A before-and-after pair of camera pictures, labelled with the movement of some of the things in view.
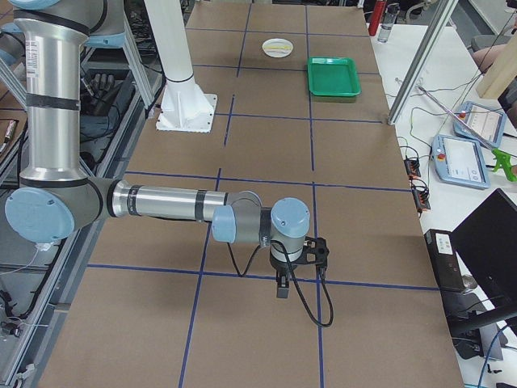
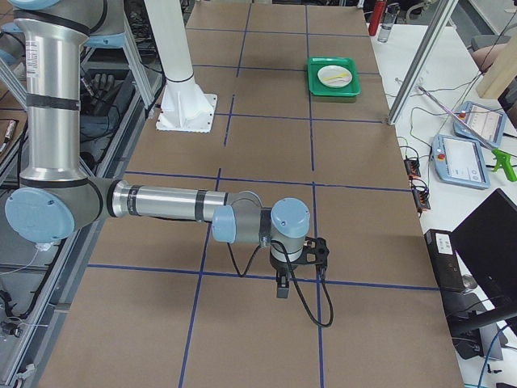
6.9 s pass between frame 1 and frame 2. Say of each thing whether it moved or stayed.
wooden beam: stayed
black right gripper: stayed
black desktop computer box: stayed
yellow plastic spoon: moved
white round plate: moved
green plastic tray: stayed
